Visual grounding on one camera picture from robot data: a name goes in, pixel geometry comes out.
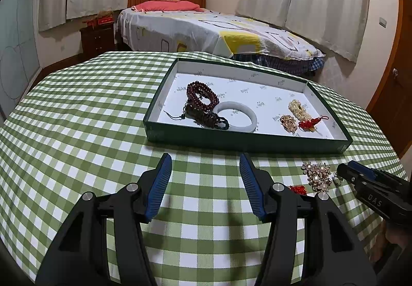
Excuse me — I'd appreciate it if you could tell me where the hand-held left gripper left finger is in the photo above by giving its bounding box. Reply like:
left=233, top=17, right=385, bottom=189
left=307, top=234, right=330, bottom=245
left=37, top=152, right=173, bottom=286

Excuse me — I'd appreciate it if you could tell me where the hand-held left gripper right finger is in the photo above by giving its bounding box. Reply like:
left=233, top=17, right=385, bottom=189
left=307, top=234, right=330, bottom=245
left=239, top=152, right=377, bottom=286

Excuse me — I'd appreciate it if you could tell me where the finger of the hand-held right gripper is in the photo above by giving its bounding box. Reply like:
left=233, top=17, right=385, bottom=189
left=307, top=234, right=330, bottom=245
left=349, top=160, right=391, bottom=181
left=336, top=164, right=363, bottom=185

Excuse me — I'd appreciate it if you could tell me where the pale jade bangle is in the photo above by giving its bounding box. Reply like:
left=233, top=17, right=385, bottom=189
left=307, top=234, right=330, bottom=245
left=214, top=101, right=258, bottom=133

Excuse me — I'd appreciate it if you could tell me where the red knot tassel charm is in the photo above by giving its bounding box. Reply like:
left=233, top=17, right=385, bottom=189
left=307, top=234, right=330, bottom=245
left=298, top=115, right=331, bottom=132

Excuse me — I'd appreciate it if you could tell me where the gold bead cluster bracelet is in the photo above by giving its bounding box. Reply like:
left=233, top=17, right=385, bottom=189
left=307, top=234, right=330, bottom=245
left=279, top=114, right=298, bottom=134

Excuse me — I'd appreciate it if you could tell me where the pearl and gold bracelet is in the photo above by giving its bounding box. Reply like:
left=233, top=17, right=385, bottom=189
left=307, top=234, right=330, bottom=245
left=288, top=99, right=312, bottom=121

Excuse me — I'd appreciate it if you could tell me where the black cord bead pendant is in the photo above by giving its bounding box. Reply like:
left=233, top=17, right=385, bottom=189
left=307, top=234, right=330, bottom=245
left=162, top=102, right=230, bottom=131

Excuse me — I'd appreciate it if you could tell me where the green box with white lining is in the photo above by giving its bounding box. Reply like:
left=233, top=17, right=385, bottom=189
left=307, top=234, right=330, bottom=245
left=143, top=57, right=354, bottom=154

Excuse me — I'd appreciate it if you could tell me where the dark red bead bracelet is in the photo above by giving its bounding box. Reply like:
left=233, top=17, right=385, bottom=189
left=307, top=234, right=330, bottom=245
left=186, top=81, right=220, bottom=113

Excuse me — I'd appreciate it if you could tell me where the person's right hand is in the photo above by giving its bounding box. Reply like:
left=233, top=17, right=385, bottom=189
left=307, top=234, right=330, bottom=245
left=384, top=224, right=402, bottom=261

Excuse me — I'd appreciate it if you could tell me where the wooden door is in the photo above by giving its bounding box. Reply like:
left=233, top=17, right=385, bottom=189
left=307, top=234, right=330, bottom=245
left=365, top=0, right=412, bottom=158

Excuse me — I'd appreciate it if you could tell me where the green checkered tablecloth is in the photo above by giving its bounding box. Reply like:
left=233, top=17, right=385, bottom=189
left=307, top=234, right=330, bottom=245
left=0, top=50, right=408, bottom=286

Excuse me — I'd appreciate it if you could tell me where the blue plaid bed sheet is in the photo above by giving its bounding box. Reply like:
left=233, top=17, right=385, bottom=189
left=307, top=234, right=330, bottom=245
left=233, top=54, right=325, bottom=76

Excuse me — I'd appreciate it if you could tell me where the dark wooden nightstand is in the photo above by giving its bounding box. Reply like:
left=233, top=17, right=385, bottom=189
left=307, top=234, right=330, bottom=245
left=79, top=22, right=117, bottom=55

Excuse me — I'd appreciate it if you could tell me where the bed with patterned sheet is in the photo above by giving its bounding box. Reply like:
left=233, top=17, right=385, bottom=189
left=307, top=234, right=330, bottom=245
left=116, top=7, right=326, bottom=63

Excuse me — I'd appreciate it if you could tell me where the pink pillow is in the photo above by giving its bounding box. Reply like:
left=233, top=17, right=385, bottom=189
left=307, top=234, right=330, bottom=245
left=130, top=0, right=202, bottom=13

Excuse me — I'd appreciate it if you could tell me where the frosted glass wardrobe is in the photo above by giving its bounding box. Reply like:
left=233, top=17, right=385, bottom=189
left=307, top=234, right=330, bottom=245
left=0, top=0, right=44, bottom=119

